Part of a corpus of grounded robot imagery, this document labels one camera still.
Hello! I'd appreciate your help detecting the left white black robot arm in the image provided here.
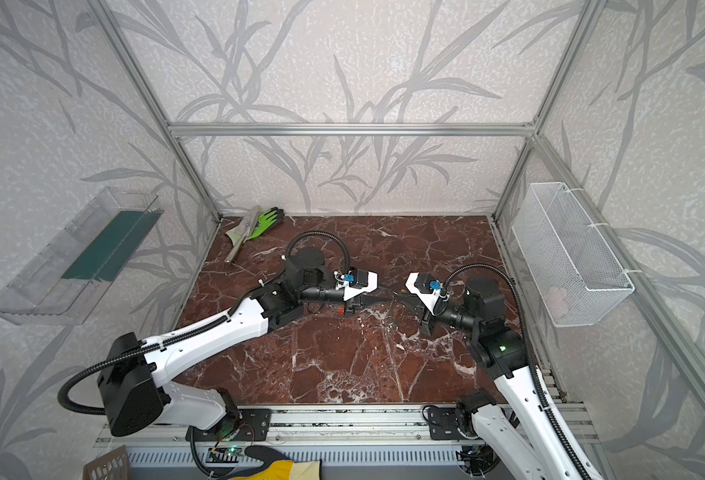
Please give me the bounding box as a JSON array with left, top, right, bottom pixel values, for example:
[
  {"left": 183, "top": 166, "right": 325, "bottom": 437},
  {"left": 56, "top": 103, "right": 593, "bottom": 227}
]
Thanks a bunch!
[{"left": 58, "top": 230, "right": 381, "bottom": 437}]

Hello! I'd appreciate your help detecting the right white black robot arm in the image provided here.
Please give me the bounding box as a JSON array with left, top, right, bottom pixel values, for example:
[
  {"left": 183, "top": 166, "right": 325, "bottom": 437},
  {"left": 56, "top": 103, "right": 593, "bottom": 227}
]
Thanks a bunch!
[{"left": 399, "top": 263, "right": 602, "bottom": 479}]

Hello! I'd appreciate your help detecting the green black work glove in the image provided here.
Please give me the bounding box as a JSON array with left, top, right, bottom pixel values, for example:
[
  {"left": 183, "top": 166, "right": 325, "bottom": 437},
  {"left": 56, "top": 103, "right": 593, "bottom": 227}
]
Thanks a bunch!
[{"left": 248, "top": 207, "right": 284, "bottom": 241}]

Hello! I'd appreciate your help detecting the grey work glove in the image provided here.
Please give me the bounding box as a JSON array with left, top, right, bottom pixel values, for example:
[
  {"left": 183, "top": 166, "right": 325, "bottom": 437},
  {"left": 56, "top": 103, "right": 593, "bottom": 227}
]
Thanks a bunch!
[{"left": 226, "top": 205, "right": 262, "bottom": 263}]

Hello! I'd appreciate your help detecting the pink object in basket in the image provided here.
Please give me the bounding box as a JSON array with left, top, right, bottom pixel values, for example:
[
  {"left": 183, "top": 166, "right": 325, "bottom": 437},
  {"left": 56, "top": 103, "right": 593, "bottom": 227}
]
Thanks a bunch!
[{"left": 543, "top": 287, "right": 569, "bottom": 321}]

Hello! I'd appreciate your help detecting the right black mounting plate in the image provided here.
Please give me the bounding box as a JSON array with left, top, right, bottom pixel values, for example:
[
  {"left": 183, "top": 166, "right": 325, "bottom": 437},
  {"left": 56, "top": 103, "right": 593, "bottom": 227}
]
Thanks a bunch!
[{"left": 421, "top": 404, "right": 477, "bottom": 441}]

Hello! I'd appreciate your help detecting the black mounting plate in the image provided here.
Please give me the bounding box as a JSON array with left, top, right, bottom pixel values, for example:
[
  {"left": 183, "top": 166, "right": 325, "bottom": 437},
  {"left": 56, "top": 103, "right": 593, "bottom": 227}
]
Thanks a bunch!
[
  {"left": 186, "top": 408, "right": 272, "bottom": 443},
  {"left": 421, "top": 404, "right": 477, "bottom": 441}
]

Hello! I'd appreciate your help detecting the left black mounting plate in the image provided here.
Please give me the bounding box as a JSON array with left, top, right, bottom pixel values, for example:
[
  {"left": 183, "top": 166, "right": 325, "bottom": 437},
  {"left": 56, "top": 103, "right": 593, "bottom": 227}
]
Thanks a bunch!
[{"left": 186, "top": 408, "right": 272, "bottom": 443}]

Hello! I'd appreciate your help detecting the yellow black glove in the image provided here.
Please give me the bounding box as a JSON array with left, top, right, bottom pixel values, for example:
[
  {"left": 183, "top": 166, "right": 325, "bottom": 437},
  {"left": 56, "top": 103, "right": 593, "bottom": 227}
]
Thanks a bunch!
[{"left": 224, "top": 445, "right": 322, "bottom": 480}]

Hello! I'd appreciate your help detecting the brown perforated plastic piece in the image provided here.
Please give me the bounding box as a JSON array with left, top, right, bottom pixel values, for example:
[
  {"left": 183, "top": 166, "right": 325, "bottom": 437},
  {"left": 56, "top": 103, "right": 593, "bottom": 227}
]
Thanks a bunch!
[{"left": 82, "top": 446, "right": 130, "bottom": 480}]

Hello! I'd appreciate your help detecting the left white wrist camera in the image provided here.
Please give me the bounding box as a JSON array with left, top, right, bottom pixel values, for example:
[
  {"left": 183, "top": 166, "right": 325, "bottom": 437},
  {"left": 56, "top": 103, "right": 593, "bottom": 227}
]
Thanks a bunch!
[{"left": 336, "top": 269, "right": 378, "bottom": 302}]

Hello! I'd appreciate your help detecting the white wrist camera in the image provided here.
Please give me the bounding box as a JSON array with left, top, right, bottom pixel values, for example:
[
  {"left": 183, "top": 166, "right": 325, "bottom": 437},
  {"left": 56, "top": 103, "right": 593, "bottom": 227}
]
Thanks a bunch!
[
  {"left": 336, "top": 269, "right": 378, "bottom": 302},
  {"left": 405, "top": 272, "right": 448, "bottom": 315}
]

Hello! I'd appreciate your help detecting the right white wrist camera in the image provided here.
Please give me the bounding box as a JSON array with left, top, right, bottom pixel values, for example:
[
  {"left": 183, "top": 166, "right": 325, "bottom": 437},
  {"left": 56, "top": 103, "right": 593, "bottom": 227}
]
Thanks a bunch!
[{"left": 405, "top": 272, "right": 448, "bottom": 315}]

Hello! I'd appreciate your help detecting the white wire mesh basket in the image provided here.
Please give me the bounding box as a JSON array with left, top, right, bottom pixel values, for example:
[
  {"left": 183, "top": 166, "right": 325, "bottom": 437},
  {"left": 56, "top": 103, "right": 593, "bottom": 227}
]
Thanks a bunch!
[{"left": 512, "top": 182, "right": 635, "bottom": 328}]

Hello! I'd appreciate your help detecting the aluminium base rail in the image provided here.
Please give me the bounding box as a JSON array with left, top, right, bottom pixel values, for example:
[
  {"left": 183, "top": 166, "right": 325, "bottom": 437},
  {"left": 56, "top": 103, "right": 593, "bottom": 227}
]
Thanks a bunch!
[{"left": 90, "top": 403, "right": 599, "bottom": 469}]

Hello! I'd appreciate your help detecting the clear plastic wall tray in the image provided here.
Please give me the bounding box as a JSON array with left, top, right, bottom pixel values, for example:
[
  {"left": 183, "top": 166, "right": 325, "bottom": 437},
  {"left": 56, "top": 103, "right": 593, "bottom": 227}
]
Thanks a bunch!
[{"left": 0, "top": 187, "right": 164, "bottom": 326}]

